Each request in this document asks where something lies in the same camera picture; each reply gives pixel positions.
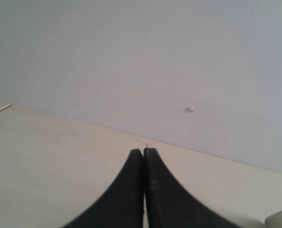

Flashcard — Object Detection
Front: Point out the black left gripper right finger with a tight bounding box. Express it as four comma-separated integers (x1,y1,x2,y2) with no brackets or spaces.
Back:
143,147,238,228

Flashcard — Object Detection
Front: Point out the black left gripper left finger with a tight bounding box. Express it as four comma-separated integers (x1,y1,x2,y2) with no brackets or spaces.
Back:
64,149,144,228

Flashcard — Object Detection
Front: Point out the grey object at table corner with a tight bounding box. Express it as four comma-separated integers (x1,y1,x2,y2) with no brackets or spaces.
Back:
264,211,282,228

